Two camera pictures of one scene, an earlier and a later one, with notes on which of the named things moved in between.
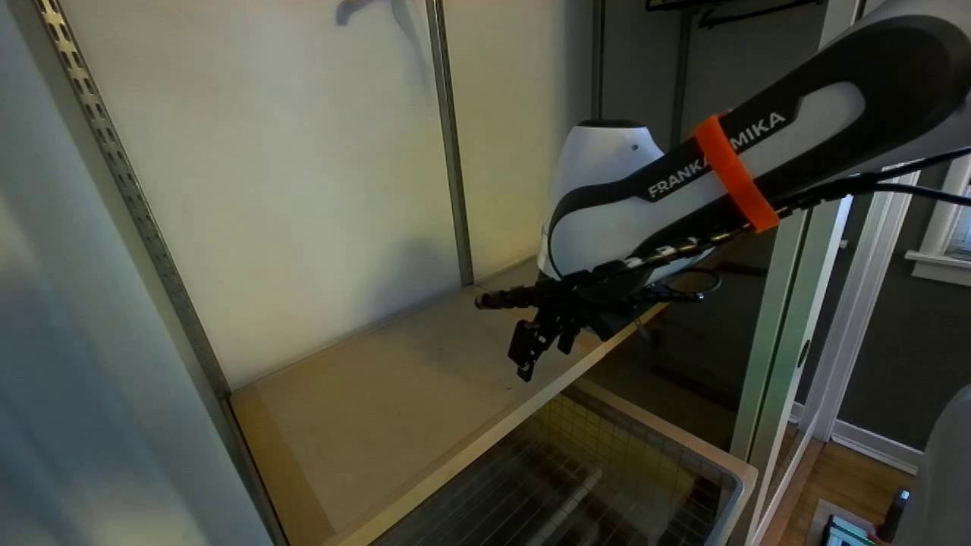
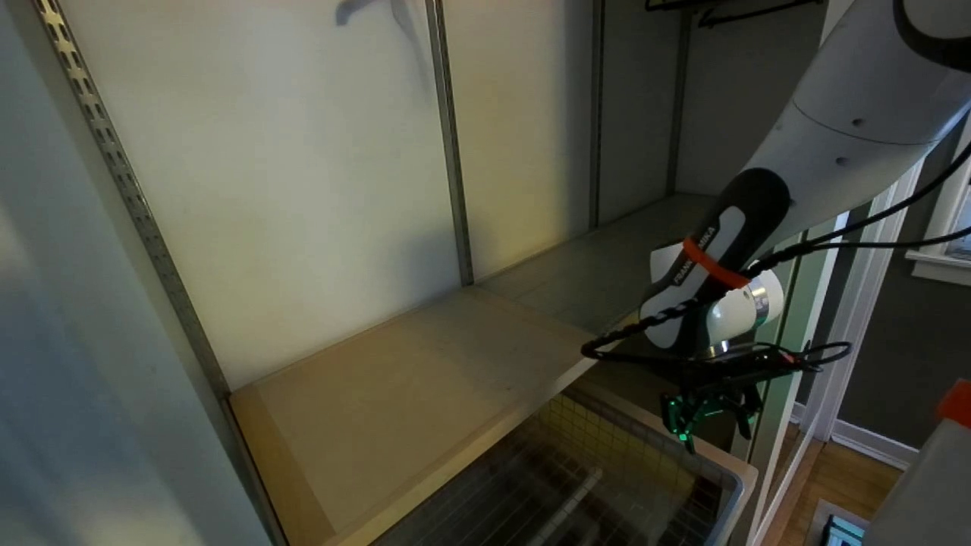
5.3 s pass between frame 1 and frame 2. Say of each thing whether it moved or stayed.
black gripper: moved
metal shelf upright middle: stayed
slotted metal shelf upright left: stayed
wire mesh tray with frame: stayed
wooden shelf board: stayed
